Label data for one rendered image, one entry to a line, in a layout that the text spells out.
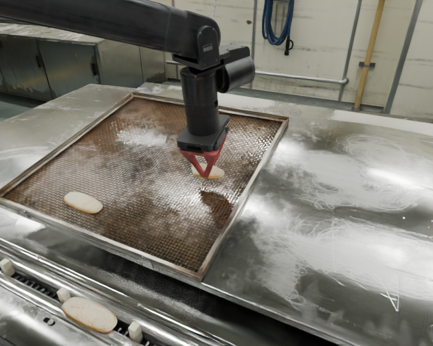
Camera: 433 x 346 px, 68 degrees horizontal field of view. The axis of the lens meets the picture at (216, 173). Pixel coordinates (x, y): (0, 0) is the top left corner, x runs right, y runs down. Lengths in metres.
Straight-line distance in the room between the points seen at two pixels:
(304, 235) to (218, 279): 0.17
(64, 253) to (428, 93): 3.49
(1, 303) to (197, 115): 0.42
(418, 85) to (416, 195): 3.05
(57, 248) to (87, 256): 0.07
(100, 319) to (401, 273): 0.46
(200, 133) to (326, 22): 3.48
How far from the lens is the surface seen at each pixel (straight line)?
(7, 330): 0.59
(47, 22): 0.41
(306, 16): 3.99
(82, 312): 0.56
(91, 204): 0.68
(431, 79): 3.73
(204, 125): 0.54
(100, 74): 3.27
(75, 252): 0.72
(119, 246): 0.58
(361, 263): 0.57
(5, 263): 0.68
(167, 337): 0.52
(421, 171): 0.77
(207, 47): 0.48
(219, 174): 0.62
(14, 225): 0.85
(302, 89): 4.13
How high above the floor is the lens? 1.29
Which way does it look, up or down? 31 degrees down
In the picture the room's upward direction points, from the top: straight up
